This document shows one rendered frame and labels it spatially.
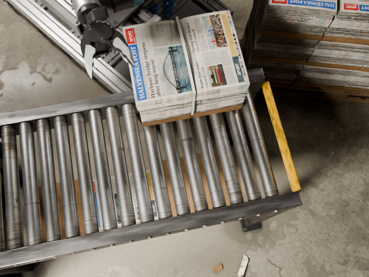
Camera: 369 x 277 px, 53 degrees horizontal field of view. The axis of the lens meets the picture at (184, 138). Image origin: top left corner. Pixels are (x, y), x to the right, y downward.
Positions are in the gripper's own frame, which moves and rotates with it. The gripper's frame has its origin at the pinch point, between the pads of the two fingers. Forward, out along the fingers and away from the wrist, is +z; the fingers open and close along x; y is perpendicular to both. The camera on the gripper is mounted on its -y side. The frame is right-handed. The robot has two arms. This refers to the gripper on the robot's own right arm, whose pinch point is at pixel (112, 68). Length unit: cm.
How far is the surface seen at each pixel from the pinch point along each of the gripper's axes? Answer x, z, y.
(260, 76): -59, 0, 36
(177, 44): -25.8, -12.3, 17.5
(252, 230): -58, 53, 116
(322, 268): -84, 85, 113
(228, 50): -40.2, -4.0, 15.0
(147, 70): -13.2, -6.9, 18.8
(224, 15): -44.7, -16.6, 14.5
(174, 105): -19.0, 4.7, 25.4
